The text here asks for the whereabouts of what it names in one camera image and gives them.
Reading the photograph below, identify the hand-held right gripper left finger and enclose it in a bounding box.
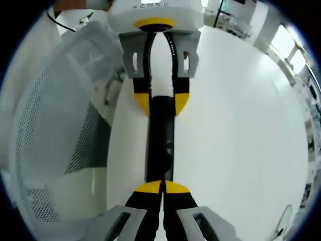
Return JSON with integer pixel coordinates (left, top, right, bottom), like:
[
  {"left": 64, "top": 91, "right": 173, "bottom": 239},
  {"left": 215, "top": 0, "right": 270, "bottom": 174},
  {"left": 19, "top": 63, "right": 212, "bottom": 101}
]
[{"left": 101, "top": 179, "right": 164, "bottom": 241}]

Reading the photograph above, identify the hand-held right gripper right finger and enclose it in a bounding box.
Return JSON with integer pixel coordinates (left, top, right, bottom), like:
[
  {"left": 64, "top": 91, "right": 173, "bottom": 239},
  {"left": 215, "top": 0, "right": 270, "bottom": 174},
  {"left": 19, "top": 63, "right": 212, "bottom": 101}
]
[{"left": 162, "top": 179, "right": 243, "bottom": 241}]

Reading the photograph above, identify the black cylindrical bar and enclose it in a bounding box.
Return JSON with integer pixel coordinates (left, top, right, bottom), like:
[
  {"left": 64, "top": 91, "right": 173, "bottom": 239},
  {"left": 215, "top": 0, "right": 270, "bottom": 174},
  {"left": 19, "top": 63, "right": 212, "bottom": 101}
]
[{"left": 144, "top": 95, "right": 176, "bottom": 183}]

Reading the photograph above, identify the person's white printed shirt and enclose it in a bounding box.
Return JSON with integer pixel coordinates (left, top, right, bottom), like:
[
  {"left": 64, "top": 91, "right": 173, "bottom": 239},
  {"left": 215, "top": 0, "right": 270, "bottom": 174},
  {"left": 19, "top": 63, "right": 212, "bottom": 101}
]
[{"left": 7, "top": 10, "right": 73, "bottom": 83}]

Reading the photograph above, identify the white mesh basket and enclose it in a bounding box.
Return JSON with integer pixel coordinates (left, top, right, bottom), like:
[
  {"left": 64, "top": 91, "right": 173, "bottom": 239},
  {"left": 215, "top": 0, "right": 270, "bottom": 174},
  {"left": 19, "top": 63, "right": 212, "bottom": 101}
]
[{"left": 9, "top": 20, "right": 125, "bottom": 226}]

